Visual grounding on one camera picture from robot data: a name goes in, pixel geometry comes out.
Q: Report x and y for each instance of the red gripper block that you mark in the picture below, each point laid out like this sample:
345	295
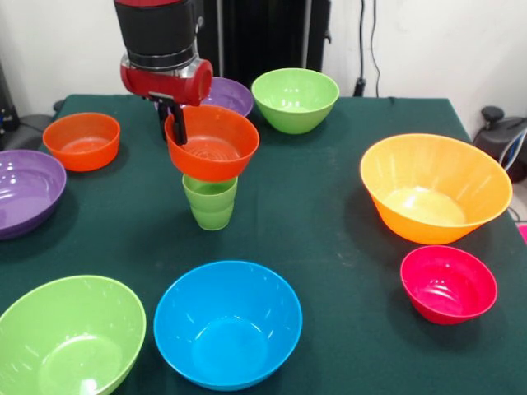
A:
169	84

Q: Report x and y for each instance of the red-orange bowl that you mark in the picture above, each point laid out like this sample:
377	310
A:
214	164
82	144

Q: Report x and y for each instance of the green cup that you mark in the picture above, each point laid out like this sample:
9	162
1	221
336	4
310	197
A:
211	205

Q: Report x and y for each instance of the purple bowl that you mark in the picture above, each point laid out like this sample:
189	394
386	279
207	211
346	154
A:
24	193
230	96

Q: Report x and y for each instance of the blue bowl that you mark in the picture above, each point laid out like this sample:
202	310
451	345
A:
228	329

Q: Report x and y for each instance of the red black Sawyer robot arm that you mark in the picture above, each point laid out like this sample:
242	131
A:
158	33

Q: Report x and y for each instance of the small green bowl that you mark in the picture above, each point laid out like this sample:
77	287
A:
294	111

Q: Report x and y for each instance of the black grey base foot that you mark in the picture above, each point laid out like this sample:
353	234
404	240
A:
498	140
24	131

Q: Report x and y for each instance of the dark green table cloth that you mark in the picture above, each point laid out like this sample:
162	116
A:
309	230

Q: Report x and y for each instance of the large green bowl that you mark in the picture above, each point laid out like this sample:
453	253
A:
70	337

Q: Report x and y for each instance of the large orange bowl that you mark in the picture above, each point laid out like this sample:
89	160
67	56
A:
432	193

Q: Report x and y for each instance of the pink bowl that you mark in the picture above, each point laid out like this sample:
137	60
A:
449	288

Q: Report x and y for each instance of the black pedestal column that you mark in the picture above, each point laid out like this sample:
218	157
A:
263	37

